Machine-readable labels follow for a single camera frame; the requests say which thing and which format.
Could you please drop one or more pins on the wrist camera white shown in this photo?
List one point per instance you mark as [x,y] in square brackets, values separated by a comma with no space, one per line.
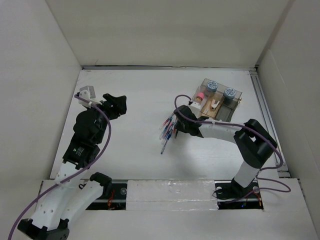
[86,93]
[194,106]

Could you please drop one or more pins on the blue round jar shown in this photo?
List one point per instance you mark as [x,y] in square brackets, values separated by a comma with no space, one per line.
[229,93]
[212,86]

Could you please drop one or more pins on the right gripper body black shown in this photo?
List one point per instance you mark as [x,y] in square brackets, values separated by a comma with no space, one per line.
[181,126]

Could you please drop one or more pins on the pink capped red pen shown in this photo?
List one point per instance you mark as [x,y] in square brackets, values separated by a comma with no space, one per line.
[167,121]

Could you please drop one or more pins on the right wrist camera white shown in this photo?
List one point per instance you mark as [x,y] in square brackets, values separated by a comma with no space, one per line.
[194,106]

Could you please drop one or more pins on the pink capped pencil tube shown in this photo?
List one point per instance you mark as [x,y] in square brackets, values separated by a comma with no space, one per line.
[200,97]

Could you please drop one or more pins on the pink white stapler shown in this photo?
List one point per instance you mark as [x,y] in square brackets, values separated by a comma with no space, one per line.
[214,104]

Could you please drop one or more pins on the blue long pen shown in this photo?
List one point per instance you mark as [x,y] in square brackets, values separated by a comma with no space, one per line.
[164,143]

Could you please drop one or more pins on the right aluminium rail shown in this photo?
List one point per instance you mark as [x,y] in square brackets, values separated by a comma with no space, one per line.
[283,171]

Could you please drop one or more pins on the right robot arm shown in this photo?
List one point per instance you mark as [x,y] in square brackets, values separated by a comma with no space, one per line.
[252,140]

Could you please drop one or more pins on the front mounting rail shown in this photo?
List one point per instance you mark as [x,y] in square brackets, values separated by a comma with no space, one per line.
[170,195]

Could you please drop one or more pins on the back aluminium rail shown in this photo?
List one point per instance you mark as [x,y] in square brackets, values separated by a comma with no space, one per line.
[157,67]

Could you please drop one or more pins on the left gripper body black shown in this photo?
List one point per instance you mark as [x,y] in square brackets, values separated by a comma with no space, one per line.
[111,111]

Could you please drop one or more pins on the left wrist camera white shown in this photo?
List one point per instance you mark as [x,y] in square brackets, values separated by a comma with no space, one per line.
[86,93]

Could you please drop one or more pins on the aluminium rail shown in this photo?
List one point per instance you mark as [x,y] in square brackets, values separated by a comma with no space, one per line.
[283,171]
[157,67]

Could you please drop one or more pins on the clear desk organizer box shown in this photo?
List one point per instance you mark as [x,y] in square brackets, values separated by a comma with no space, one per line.
[226,108]

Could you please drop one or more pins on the teal capped pen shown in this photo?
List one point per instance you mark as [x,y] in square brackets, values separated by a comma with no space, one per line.
[165,130]

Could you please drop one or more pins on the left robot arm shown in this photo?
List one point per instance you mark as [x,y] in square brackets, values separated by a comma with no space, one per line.
[65,201]

